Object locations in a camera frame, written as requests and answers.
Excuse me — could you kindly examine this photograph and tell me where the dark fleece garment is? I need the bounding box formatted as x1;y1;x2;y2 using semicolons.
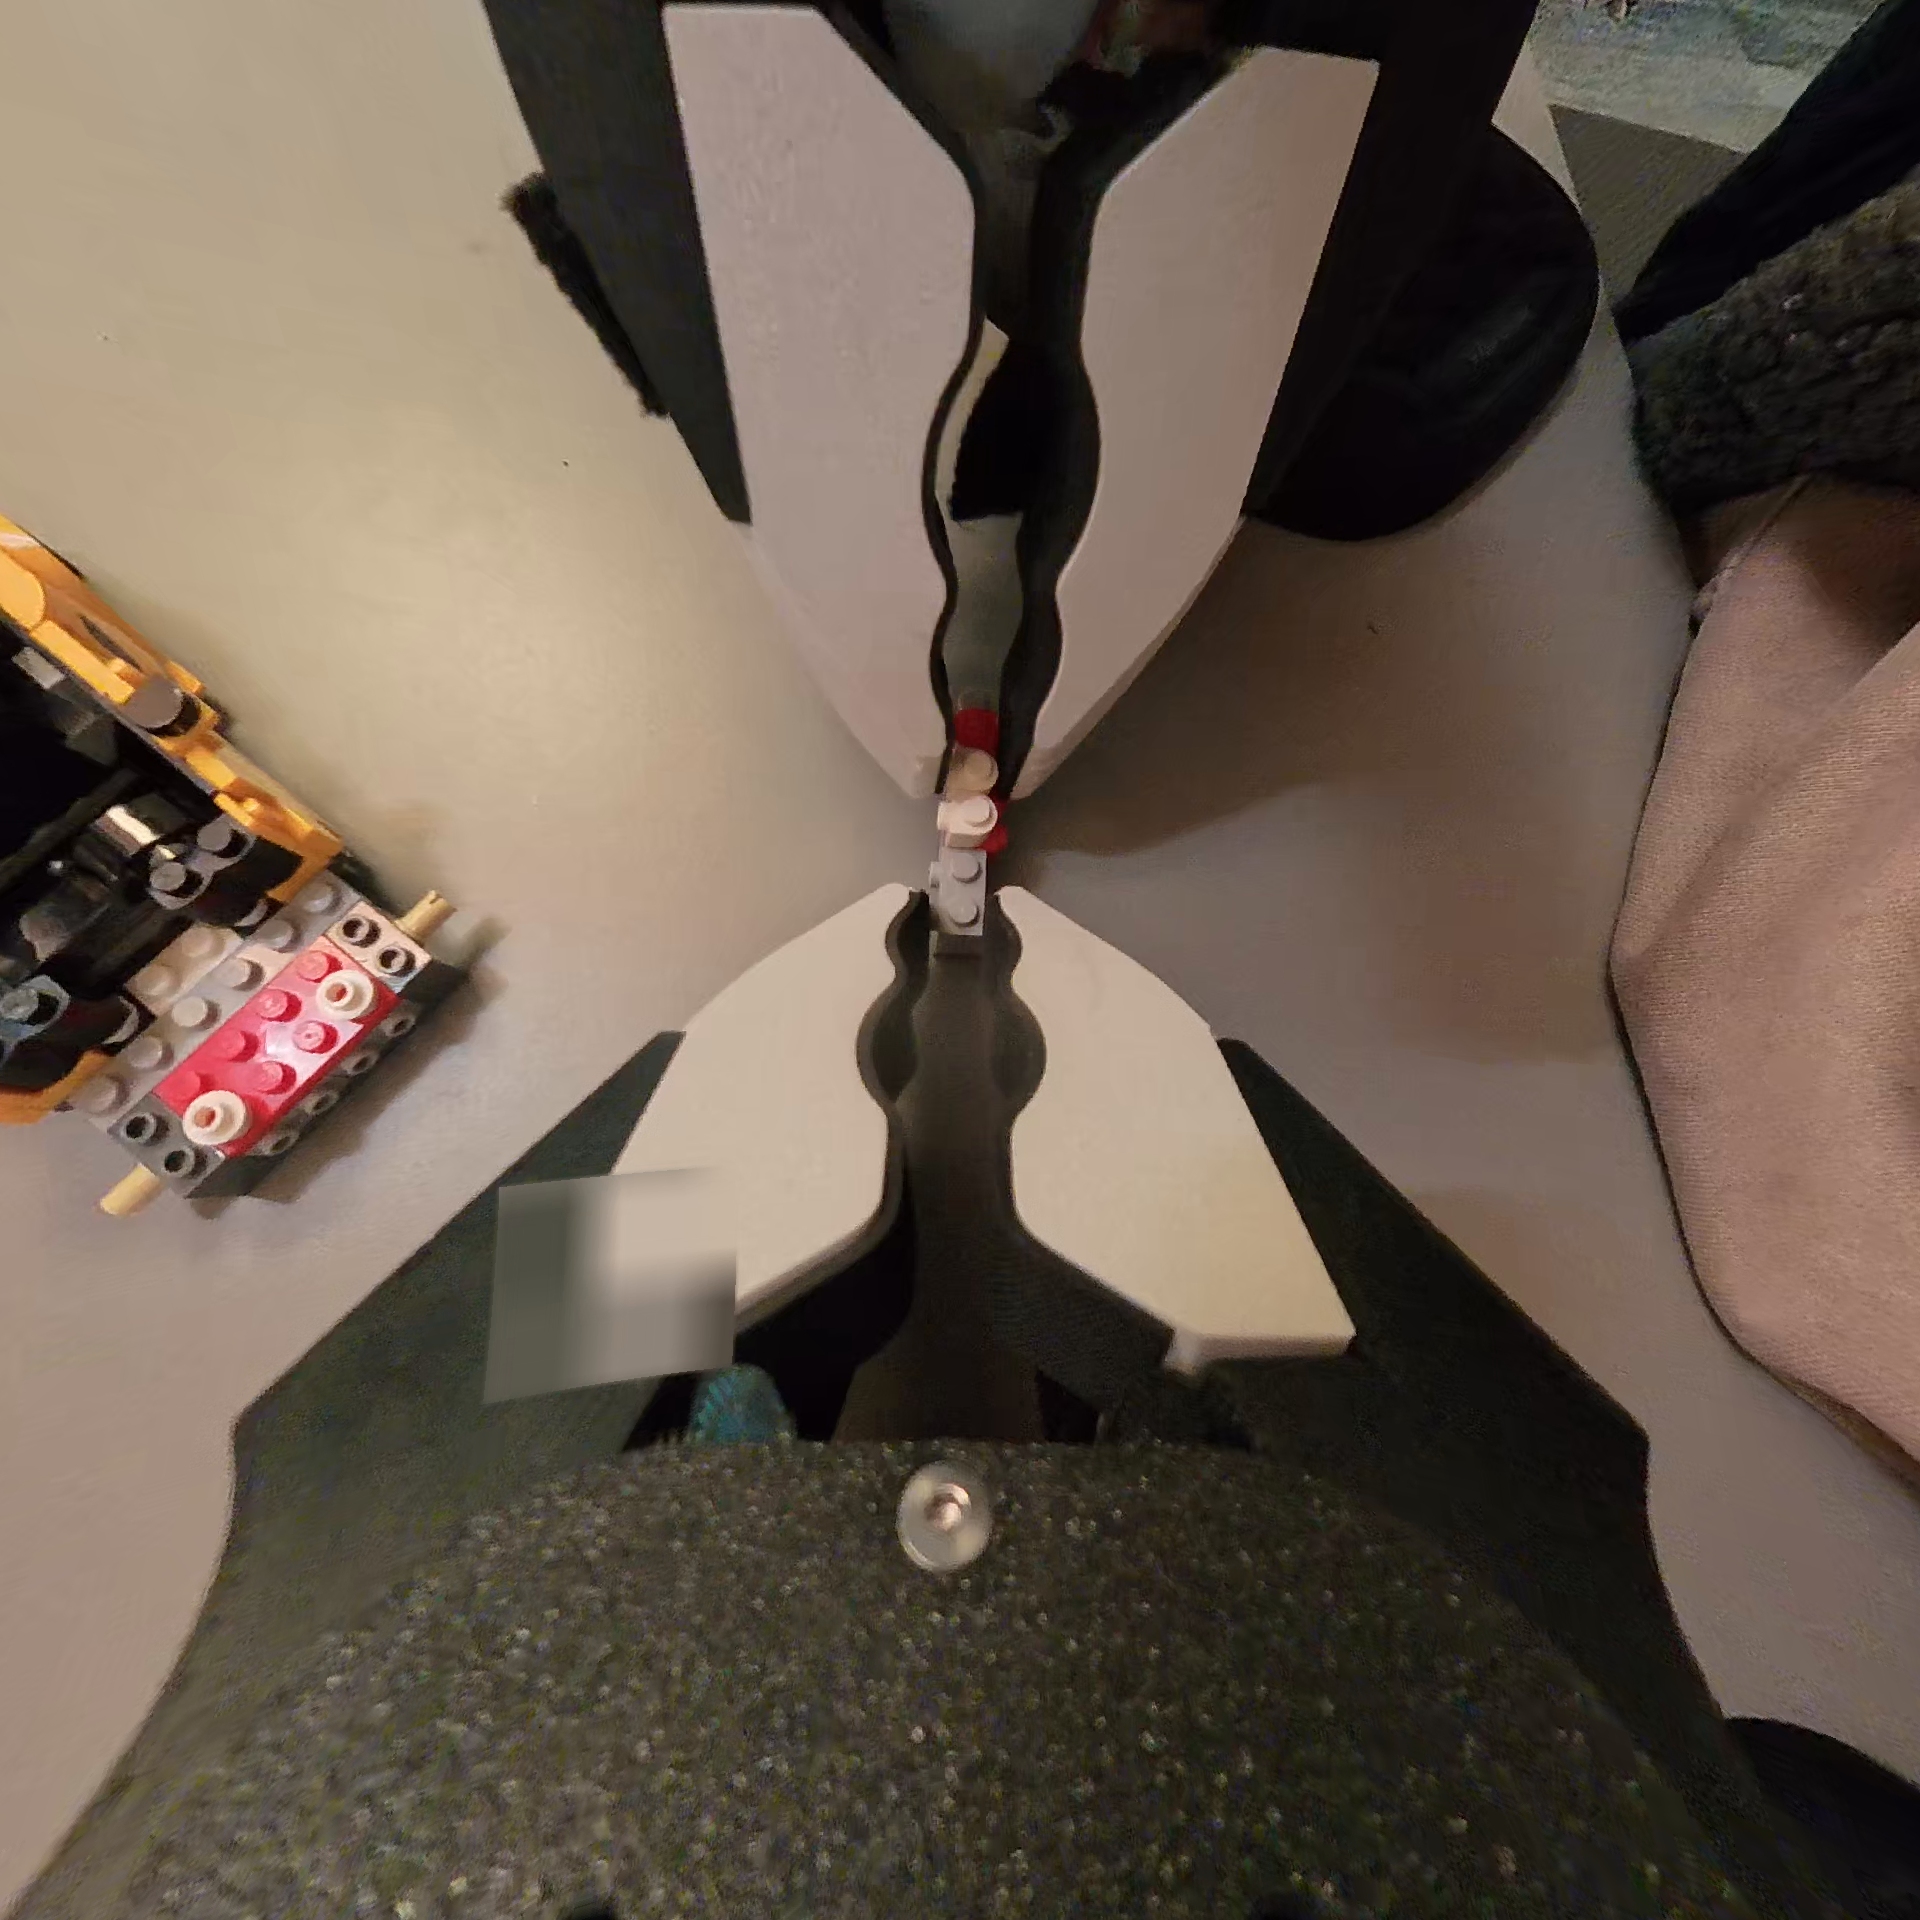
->
1614;0;1920;530

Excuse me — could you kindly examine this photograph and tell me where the person's pinkish beige garment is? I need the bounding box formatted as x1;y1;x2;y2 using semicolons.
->
1609;478;1920;1487

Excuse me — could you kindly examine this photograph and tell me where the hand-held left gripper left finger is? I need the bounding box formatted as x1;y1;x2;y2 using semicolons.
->
609;886;923;1359

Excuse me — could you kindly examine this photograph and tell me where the yellow and black lego car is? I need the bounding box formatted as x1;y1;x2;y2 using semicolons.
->
0;509;483;1218

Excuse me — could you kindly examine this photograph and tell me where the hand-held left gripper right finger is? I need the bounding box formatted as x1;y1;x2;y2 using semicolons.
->
987;886;1355;1378

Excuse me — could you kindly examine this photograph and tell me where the small grey lego strip assembly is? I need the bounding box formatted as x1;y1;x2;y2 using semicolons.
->
932;706;1016;963

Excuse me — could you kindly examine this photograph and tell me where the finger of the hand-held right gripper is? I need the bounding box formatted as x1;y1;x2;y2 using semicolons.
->
1010;47;1385;793
659;0;1010;801

